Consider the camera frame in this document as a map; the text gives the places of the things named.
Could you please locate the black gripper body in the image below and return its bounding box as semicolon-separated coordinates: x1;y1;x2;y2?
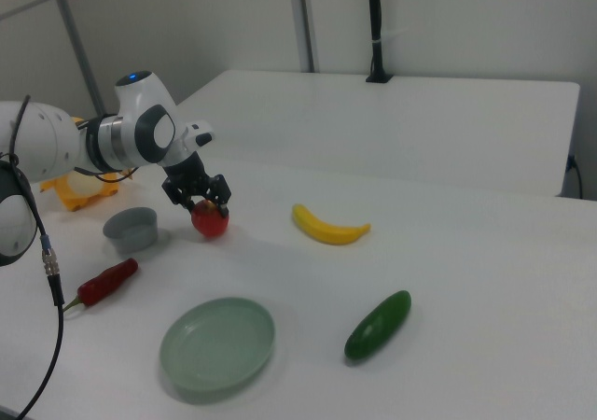
162;151;210;198

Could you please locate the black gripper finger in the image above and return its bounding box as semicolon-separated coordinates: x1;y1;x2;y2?
161;178;198;213
206;173;232;218

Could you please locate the red apple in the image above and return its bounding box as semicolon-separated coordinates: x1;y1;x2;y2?
190;199;230;240

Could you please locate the grey round bowl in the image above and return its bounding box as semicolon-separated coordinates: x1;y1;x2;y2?
102;206;160;254

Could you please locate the orange plush toy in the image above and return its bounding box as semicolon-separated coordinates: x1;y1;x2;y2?
39;115;139;213

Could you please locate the yellow banana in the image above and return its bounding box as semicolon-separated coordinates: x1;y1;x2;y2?
291;203;372;246

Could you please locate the red chili pepper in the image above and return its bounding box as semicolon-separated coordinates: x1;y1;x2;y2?
62;258;140;313

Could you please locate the pale green plate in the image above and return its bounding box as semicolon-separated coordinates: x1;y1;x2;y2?
159;297;276;392

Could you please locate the green cucumber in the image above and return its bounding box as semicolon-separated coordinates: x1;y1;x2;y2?
343;289;413;360

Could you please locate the black cable with metal connector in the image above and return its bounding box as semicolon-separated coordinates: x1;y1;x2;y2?
0;93;66;420

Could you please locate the grey partition post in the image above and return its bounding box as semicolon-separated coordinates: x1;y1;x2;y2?
49;0;106;119
286;0;323;74

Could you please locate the black camera pole with clamp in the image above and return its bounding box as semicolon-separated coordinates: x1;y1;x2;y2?
365;0;393;84

